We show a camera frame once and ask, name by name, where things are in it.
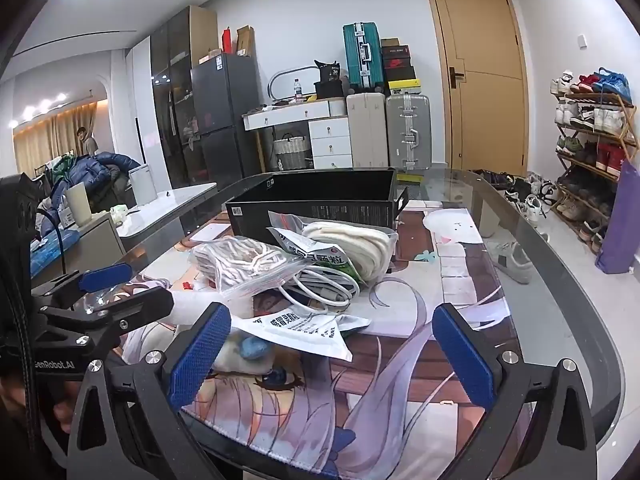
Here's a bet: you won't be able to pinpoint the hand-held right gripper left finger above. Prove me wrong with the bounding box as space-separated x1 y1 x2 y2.
67 302 233 480

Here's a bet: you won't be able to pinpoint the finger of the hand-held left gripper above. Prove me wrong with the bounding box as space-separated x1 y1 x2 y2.
30 261 134 313
37 287 175 347

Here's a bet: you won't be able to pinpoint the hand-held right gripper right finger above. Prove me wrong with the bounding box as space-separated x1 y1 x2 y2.
431 303 599 480

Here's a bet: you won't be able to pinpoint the zip bag with grey cloth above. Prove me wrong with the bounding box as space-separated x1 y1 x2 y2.
189 237 306 306

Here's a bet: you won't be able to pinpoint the white cable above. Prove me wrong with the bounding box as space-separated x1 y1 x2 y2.
277 270 361 310

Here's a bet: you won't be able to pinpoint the zip bag with cream cloth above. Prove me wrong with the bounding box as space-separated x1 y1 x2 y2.
267 210 400 283

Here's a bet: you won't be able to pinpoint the black cardboard box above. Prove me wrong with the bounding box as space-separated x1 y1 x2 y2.
225 167 410 251

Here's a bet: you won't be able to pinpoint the person's left hand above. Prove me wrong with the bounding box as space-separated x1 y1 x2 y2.
50 392 76 433

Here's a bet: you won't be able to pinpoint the printed desk mat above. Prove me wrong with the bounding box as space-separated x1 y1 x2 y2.
120 205 531 473

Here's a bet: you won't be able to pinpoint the white cylinder container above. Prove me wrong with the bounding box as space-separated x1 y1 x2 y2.
64 182 94 226

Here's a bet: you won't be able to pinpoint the white side table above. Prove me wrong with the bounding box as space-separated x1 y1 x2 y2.
116 182 219 239

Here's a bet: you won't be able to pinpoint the blue down jacket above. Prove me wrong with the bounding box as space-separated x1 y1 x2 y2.
49 152 144 207

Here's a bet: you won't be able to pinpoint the white sneaker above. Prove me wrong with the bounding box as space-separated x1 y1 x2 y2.
486 240 536 285

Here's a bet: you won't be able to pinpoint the beige curtains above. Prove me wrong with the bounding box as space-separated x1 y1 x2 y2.
12 101 99 177

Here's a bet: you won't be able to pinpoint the pile of shoes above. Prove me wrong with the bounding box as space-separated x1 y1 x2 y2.
470 168 560 225

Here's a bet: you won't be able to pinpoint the dark glass wardrobe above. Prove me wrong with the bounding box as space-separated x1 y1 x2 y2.
149 5 219 189

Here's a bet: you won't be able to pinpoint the dark grey refrigerator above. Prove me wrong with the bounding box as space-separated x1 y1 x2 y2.
189 53 262 192

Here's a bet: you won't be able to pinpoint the purple bag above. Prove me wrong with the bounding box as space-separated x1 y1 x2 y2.
594 160 640 276

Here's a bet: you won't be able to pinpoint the wicker basket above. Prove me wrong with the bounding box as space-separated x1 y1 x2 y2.
272 132 312 170

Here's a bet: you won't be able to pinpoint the silver suitcase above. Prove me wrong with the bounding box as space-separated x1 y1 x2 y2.
385 92 433 174

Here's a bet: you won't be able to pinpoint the beige suitcase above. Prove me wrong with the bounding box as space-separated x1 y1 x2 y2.
346 92 389 170

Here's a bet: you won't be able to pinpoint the wooden shoe rack with shoes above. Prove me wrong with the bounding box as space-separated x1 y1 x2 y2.
550 66 640 257

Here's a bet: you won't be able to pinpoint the white dresser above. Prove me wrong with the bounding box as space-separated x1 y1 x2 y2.
242 99 352 172

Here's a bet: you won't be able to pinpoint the brown cardboard box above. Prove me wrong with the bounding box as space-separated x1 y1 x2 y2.
235 25 257 59

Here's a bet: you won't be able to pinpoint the wooden door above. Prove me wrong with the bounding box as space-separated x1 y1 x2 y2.
423 0 531 177

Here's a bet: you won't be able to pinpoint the black bag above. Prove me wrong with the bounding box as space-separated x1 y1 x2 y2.
313 59 349 100

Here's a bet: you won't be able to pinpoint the stack of shoe boxes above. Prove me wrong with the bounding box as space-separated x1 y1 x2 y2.
380 37 417 96

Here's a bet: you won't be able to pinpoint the teal suitcase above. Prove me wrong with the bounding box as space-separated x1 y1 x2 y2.
342 22 385 94

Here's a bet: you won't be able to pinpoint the black cable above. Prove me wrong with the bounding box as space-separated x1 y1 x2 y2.
34 207 67 277

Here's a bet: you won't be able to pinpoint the oval chrome mirror frame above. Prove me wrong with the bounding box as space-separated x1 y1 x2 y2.
267 65 322 104

